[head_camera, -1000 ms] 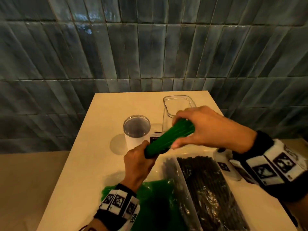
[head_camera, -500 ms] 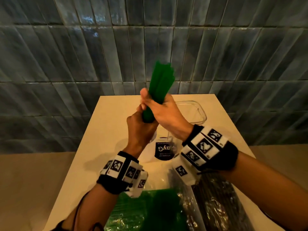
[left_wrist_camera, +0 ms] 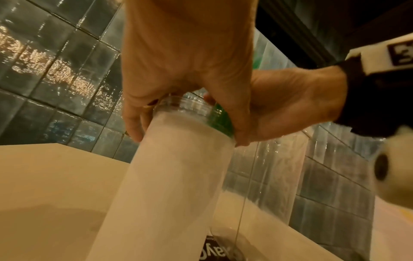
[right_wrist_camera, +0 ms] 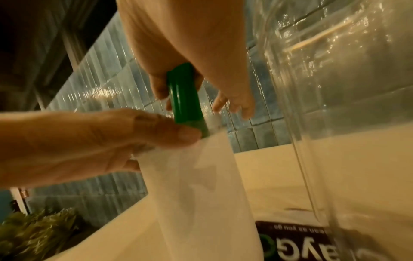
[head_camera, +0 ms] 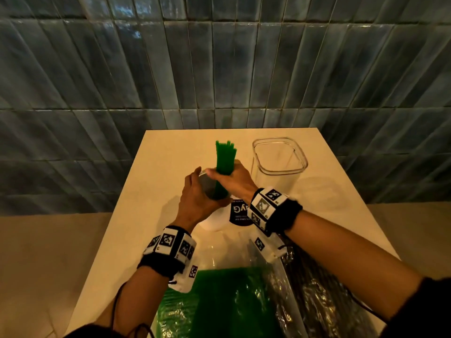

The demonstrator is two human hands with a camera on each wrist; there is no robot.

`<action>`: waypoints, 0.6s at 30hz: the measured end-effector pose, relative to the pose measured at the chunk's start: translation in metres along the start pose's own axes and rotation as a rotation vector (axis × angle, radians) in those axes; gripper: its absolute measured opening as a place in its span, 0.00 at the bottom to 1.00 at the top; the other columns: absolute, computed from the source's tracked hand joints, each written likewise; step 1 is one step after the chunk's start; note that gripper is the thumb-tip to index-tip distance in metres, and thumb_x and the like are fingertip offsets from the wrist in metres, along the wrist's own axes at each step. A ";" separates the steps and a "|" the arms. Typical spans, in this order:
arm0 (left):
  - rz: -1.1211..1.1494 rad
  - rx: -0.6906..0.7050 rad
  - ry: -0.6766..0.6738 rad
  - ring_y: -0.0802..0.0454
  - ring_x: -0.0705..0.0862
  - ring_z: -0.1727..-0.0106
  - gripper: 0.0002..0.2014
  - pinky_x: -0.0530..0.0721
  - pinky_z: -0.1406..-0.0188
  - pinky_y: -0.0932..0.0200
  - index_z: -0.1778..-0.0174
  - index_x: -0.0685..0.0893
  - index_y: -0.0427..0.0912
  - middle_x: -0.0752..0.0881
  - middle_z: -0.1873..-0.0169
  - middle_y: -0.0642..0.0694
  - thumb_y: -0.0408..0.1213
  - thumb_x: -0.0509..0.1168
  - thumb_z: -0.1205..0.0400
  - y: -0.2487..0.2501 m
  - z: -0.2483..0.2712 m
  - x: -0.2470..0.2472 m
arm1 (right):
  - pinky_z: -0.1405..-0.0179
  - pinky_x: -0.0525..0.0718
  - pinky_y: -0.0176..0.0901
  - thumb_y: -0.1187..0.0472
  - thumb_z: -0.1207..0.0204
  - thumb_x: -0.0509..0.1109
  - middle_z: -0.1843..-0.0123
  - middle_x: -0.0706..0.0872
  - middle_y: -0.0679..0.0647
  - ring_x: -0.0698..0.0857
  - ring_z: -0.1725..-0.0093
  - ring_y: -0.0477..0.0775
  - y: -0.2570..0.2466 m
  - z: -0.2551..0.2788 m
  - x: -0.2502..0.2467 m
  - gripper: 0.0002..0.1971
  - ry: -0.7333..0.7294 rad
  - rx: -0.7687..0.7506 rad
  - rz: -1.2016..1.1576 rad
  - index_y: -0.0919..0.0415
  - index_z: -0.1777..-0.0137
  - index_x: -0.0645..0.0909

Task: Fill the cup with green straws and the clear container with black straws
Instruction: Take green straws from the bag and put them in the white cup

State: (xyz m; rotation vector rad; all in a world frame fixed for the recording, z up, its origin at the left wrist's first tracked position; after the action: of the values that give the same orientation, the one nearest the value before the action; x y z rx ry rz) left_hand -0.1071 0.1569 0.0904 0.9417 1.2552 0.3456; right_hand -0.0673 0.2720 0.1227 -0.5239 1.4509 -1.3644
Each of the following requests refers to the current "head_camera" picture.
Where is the person's left hand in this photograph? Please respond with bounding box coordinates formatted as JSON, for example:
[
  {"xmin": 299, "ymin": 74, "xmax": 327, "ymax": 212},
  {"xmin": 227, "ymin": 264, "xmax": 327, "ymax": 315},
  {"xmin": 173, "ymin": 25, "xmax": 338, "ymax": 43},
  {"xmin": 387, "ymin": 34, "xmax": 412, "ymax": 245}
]
[{"xmin": 171, "ymin": 167, "xmax": 233, "ymax": 233}]

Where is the person's right hand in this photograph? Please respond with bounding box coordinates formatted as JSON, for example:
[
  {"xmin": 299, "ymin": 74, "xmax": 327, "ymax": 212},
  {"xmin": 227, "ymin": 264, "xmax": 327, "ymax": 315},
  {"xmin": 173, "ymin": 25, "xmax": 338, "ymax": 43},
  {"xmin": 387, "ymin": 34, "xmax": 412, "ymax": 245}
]
[{"xmin": 205, "ymin": 160, "xmax": 260, "ymax": 205}]

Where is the white cup with black label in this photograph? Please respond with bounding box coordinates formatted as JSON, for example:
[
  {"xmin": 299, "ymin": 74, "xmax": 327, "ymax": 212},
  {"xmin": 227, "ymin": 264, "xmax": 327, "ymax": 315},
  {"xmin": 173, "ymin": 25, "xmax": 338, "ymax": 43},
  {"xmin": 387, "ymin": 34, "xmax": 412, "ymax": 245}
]
[{"xmin": 197, "ymin": 170, "xmax": 255, "ymax": 232}]

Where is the bundle of green straws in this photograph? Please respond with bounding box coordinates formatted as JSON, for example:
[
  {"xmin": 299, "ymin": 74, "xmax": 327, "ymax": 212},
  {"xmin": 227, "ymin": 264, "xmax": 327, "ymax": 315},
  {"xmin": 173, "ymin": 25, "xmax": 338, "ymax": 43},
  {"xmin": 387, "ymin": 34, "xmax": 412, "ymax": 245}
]
[{"xmin": 211, "ymin": 140, "xmax": 237, "ymax": 201}]

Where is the person's left forearm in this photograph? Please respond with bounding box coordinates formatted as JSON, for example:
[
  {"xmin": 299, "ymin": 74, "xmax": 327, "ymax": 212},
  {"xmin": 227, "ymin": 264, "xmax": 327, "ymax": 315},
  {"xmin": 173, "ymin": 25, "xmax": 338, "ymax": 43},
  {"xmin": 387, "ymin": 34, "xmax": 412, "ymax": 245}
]
[{"xmin": 94, "ymin": 265, "xmax": 170, "ymax": 338}]

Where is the person's right forearm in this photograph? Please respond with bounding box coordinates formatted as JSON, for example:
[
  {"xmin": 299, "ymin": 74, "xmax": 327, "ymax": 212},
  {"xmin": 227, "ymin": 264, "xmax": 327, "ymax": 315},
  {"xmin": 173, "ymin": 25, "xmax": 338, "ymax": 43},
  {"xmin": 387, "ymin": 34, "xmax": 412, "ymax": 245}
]
[{"xmin": 285, "ymin": 210, "xmax": 424, "ymax": 322}]

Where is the right wrist marker band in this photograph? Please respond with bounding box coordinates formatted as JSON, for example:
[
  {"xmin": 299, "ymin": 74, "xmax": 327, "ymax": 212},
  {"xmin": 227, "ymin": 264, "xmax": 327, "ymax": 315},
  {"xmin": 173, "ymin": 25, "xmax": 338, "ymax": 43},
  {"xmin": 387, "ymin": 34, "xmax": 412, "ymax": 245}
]
[{"xmin": 246, "ymin": 186, "xmax": 303, "ymax": 263}]

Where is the wrist marker band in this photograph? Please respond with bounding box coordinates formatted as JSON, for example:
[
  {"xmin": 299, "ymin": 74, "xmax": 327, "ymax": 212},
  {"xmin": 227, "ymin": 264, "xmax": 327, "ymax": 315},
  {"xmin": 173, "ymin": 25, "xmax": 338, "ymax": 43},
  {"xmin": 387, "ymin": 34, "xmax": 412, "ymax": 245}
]
[
  {"xmin": 246, "ymin": 186, "xmax": 303, "ymax": 263},
  {"xmin": 137, "ymin": 225, "xmax": 200, "ymax": 294}
]

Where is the clear plastic container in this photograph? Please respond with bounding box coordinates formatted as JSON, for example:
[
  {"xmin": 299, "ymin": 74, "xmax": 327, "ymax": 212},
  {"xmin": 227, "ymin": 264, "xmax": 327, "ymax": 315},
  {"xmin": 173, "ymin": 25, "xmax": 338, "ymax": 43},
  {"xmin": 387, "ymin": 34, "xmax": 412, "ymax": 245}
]
[{"xmin": 250, "ymin": 137, "xmax": 309, "ymax": 195}]

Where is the left wrist marker band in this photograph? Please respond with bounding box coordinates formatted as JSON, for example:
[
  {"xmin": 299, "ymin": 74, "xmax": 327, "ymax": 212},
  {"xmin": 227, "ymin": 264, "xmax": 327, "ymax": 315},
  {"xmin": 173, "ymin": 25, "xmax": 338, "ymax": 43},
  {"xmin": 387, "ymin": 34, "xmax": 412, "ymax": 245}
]
[{"xmin": 137, "ymin": 225, "xmax": 200, "ymax": 294}]

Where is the plastic bag of green straws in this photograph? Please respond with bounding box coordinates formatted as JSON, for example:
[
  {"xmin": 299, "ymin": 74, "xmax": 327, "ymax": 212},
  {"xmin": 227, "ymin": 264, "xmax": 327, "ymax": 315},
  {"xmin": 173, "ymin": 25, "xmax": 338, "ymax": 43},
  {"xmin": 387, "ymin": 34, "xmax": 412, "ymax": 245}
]
[{"xmin": 154, "ymin": 265, "xmax": 284, "ymax": 338}]

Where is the plastic bag of dark straws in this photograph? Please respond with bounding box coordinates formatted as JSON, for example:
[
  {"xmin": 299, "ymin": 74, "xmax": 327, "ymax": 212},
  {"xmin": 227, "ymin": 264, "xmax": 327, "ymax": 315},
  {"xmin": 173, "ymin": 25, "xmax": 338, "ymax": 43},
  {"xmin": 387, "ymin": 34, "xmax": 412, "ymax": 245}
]
[{"xmin": 276, "ymin": 235, "xmax": 376, "ymax": 338}]

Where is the person's black left sleeve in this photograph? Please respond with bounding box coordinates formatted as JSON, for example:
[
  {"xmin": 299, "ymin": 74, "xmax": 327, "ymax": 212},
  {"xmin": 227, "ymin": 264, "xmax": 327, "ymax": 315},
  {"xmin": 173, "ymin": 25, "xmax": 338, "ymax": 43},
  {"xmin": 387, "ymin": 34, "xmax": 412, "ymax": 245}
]
[{"xmin": 63, "ymin": 323, "xmax": 124, "ymax": 338}]

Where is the person's black sleeve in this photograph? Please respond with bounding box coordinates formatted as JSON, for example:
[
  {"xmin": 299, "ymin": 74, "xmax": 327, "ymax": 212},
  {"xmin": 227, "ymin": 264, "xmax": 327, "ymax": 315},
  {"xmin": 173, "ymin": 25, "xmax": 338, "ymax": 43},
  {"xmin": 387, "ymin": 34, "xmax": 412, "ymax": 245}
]
[
  {"xmin": 379, "ymin": 277, "xmax": 451, "ymax": 338},
  {"xmin": 63, "ymin": 323, "xmax": 124, "ymax": 338}
]

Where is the person's black right sleeve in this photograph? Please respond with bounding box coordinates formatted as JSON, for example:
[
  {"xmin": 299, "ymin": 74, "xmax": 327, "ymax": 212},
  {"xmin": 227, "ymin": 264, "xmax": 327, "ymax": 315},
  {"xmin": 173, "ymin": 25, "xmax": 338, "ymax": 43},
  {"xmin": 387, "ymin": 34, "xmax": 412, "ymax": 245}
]
[{"xmin": 379, "ymin": 277, "xmax": 451, "ymax": 338}]

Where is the black cable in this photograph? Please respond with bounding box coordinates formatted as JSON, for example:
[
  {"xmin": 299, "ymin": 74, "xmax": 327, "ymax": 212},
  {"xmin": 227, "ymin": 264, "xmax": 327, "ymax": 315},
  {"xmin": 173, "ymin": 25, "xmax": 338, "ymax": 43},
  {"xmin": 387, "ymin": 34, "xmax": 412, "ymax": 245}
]
[
  {"xmin": 347, "ymin": 288, "xmax": 389, "ymax": 324},
  {"xmin": 110, "ymin": 282, "xmax": 156, "ymax": 338}
]

